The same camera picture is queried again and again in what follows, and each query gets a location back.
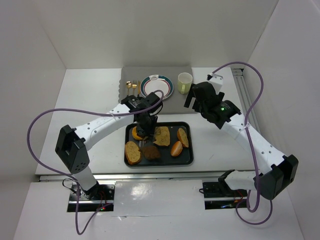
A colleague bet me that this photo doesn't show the metal food tongs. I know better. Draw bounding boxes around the metal food tongs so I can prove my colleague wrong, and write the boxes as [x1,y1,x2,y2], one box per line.
[138,130,160,148]

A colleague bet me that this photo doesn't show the small seeded bread slice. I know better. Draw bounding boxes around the small seeded bread slice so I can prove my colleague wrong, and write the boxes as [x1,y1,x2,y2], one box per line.
[177,128,189,148]

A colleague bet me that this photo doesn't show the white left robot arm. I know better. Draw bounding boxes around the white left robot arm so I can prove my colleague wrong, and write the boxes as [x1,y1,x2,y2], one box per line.
[55,93,163,199]

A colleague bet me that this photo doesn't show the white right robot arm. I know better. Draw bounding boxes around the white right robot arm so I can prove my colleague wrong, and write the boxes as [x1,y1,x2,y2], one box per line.
[184,81,299,200]

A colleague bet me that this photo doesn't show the dark brown chocolate bread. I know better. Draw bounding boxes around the dark brown chocolate bread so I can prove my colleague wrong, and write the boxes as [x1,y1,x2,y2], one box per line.
[142,145,161,161]

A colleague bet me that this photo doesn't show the oval seeded bread slice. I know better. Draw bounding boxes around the oval seeded bread slice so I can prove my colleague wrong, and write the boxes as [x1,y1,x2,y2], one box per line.
[124,141,142,165]

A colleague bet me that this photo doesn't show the orange bread roll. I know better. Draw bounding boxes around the orange bread roll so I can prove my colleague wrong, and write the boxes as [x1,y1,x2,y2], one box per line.
[170,141,183,157]

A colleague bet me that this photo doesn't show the orange glazed donut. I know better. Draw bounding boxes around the orange glazed donut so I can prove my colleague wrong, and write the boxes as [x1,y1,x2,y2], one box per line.
[132,126,148,141]

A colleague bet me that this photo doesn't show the pale green mug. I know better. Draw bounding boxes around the pale green mug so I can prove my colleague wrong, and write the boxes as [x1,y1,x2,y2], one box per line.
[177,72,193,95]

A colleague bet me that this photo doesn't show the grey placemat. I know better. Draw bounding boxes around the grey placemat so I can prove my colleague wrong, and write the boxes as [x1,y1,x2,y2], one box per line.
[118,65,194,115]

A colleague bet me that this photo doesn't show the black rectangular tray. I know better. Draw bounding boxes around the black rectangular tray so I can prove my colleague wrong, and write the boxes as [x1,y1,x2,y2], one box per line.
[124,121,194,168]

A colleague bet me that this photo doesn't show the white plate teal rim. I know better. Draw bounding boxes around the white plate teal rim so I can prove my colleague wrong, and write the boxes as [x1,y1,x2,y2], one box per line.
[140,74,174,100]

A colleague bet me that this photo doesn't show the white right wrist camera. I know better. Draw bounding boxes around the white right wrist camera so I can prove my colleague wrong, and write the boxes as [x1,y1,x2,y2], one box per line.
[207,73,224,94]

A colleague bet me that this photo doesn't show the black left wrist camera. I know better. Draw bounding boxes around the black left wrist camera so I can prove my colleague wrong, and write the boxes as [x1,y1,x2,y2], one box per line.
[145,92,160,106]

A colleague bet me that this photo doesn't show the aluminium rail right side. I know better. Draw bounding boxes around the aluminium rail right side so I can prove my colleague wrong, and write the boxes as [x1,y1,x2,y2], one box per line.
[231,67,276,178]

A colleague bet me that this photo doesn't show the aluminium rail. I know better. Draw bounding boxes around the aluminium rail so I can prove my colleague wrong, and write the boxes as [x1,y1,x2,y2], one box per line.
[231,67,276,178]
[38,170,233,182]

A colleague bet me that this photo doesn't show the gold knife green handle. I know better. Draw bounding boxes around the gold knife green handle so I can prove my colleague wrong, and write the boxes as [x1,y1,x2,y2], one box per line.
[137,80,141,97]

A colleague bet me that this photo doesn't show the gold fork green handle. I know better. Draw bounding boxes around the gold fork green handle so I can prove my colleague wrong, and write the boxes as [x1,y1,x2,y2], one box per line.
[132,80,138,95]

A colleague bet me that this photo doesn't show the gold spoon green handle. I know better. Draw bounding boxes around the gold spoon green handle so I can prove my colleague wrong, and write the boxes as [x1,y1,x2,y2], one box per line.
[125,81,132,96]

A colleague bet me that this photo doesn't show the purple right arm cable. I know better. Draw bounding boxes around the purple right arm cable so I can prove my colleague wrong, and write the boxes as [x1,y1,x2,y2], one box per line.
[212,61,273,225]

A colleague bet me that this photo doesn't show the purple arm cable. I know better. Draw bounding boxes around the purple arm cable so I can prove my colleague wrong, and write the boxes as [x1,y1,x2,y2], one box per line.
[26,90,166,236]
[212,61,273,225]

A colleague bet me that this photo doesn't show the aluminium rail front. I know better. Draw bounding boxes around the aluminium rail front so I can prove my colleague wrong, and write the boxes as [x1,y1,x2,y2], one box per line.
[38,170,233,182]

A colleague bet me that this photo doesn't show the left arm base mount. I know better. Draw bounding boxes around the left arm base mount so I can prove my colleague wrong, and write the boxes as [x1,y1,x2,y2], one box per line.
[62,178,116,213]

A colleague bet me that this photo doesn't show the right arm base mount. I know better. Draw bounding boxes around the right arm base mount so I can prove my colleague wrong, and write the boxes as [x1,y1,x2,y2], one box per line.
[198,182,248,210]

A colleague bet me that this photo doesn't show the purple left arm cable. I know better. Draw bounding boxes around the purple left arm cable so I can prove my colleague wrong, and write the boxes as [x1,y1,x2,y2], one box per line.
[26,90,166,236]

